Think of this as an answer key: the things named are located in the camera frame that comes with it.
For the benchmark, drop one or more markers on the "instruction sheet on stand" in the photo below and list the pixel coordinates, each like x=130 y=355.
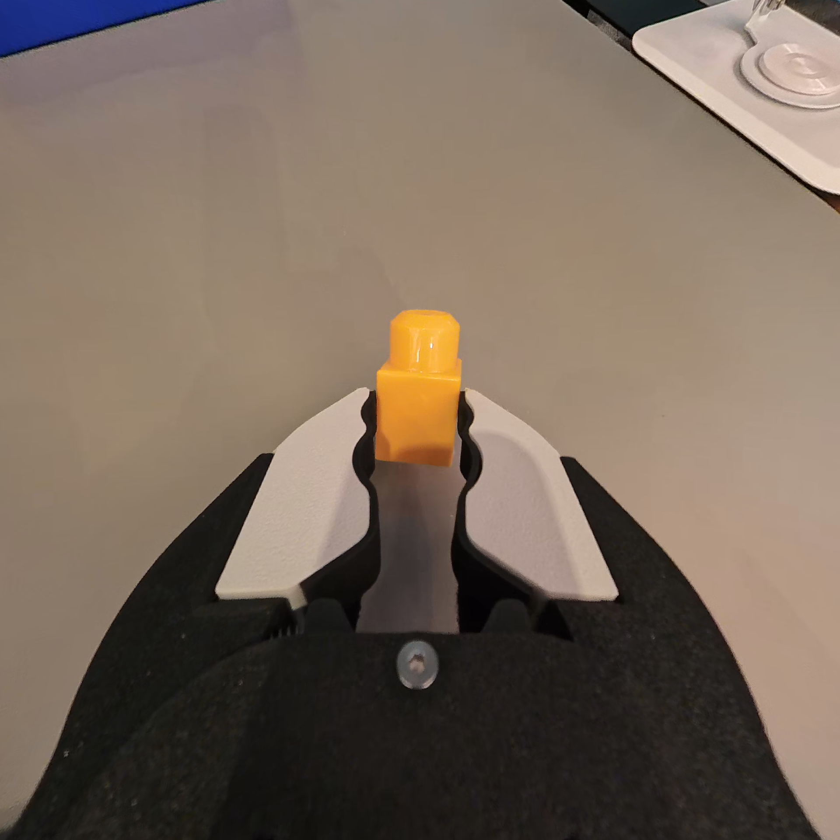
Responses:
x=709 y=72

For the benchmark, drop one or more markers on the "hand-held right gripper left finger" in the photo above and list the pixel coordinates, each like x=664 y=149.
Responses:
x=302 y=512

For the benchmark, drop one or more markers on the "blue plastic bin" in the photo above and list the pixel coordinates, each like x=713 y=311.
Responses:
x=98 y=19

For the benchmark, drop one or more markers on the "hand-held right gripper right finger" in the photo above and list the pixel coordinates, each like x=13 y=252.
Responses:
x=531 y=518

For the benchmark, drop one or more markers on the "yellow plastic block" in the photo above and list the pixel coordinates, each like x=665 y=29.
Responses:
x=417 y=413

